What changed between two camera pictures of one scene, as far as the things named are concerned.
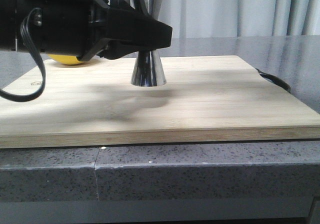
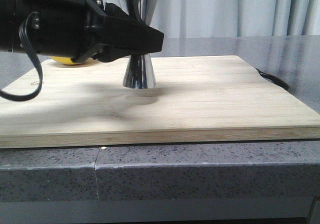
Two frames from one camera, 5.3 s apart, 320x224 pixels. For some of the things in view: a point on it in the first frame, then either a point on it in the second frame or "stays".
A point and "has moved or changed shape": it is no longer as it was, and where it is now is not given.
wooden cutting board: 205,99 stays
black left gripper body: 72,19 stays
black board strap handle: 277,81 stays
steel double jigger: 148,71 has moved or changed shape
